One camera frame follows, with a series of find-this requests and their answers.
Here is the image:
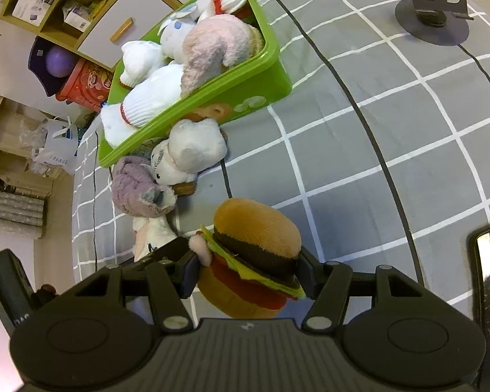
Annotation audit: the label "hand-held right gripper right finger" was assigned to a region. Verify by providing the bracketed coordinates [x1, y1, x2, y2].
[296, 247, 433, 333]

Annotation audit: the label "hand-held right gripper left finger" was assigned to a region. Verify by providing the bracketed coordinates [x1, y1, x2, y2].
[63, 237, 201, 333]

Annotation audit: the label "hamburger plush toy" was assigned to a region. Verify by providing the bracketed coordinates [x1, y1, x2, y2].
[189, 198, 307, 320]

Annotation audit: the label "fluffy white plush toy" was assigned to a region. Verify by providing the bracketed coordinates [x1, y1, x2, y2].
[150, 118, 229, 186]

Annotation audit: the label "white plush toy red collar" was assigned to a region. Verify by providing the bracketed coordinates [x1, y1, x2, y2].
[100, 63, 186, 147]

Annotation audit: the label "green plastic bin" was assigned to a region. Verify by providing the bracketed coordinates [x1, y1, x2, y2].
[97, 0, 293, 168]

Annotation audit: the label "pale blue plush toy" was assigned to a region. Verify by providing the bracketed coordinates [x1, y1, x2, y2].
[159, 0, 219, 64]

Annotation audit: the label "white and pink plush toy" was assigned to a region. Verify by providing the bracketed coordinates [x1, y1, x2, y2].
[131, 214, 178, 263]

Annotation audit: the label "grey paper rolls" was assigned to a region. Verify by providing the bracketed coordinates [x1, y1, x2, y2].
[0, 186, 49, 238]

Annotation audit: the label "mauve plush toy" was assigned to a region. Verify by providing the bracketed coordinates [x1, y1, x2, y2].
[111, 155, 178, 218]

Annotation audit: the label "grey checked blanket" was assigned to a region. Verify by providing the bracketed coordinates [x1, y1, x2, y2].
[71, 0, 490, 335]

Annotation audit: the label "white plastic bag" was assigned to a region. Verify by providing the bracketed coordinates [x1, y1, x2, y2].
[32, 116, 79, 176]

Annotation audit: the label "brown cardboard box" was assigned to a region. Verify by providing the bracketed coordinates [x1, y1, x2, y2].
[0, 94, 50, 188]

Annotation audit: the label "tan donut plush toy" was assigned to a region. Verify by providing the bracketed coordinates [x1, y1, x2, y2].
[188, 102, 233, 125]

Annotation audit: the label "red snack bucket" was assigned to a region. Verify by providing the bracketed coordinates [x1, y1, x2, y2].
[55, 58, 115, 112]

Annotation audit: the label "dark purple bag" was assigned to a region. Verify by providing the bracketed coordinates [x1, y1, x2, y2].
[28, 35, 80, 98]

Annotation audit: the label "purple ball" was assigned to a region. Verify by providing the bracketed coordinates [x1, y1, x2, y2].
[46, 46, 76, 78]

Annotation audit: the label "wooden cabinet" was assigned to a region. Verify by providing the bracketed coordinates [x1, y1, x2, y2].
[0, 0, 246, 74]

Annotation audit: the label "black phone stand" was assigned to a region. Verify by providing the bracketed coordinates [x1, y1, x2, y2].
[394, 0, 474, 46]

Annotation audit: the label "black cable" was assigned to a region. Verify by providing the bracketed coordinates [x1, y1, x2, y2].
[274, 0, 423, 278]
[459, 43, 490, 105]

